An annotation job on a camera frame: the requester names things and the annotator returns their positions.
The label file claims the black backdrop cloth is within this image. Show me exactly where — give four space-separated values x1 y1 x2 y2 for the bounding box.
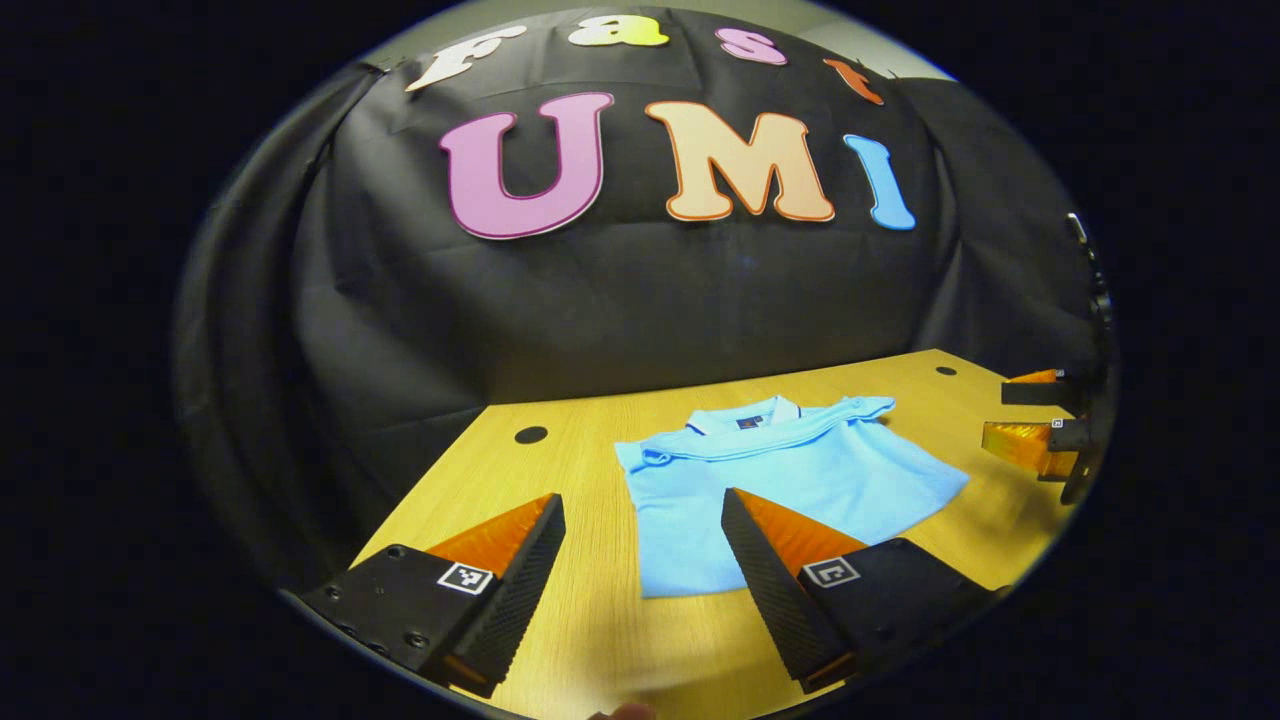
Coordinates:
170 5 1113 591

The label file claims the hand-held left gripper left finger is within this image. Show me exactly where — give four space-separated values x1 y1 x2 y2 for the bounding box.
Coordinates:
295 493 567 699

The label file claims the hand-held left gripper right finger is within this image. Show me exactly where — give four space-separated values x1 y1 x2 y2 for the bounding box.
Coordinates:
721 488 1011 694

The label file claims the light blue polo T-shirt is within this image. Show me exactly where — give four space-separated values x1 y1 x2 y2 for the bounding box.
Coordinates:
613 395 971 599

